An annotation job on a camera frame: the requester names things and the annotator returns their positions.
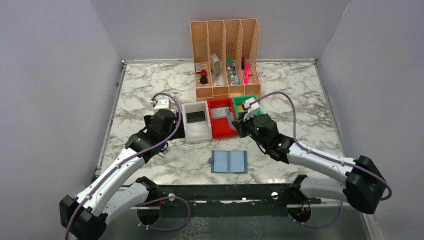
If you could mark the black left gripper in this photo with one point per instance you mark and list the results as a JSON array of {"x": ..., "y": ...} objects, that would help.
[{"x": 180, "y": 132}]

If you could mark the white box in organizer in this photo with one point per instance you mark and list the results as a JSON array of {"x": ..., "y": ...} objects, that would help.
[{"x": 215, "y": 64}]

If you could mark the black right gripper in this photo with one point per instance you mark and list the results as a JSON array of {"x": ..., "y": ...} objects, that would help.
[{"x": 240, "y": 125}]

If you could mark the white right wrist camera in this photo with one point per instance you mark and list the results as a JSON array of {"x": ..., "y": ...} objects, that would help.
[{"x": 251, "y": 108}]

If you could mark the orange file organizer rack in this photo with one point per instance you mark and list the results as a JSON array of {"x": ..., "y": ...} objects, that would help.
[{"x": 234, "y": 39}]

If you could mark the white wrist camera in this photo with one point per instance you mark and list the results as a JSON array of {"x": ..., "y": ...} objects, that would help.
[
  {"x": 251, "y": 108},
  {"x": 162, "y": 104}
]

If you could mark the pink highlighter marker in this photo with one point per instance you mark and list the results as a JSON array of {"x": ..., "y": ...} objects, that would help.
[{"x": 246, "y": 73}]

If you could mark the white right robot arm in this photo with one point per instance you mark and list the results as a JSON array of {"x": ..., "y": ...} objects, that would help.
[{"x": 355, "y": 181}]

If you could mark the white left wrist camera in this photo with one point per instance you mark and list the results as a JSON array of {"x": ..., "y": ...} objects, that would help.
[{"x": 162, "y": 104}]

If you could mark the red black stamp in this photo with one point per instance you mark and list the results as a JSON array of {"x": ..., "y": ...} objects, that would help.
[{"x": 203, "y": 77}]

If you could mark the small bottles in organizer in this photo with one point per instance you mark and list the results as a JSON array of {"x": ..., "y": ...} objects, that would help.
[{"x": 231, "y": 72}]

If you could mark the blue leather card holder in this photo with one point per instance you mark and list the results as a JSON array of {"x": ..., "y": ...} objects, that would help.
[{"x": 229, "y": 162}]

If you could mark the black card in white bin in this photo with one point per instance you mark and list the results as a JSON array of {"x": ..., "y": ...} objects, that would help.
[{"x": 196, "y": 116}]

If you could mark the green plastic bin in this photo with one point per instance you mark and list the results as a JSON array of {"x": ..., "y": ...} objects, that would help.
[{"x": 238, "y": 102}]

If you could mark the red plastic bin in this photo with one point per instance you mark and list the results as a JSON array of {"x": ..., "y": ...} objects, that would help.
[{"x": 219, "y": 127}]

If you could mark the translucent white plastic bin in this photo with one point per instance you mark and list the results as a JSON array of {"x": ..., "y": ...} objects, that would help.
[{"x": 197, "y": 131}]

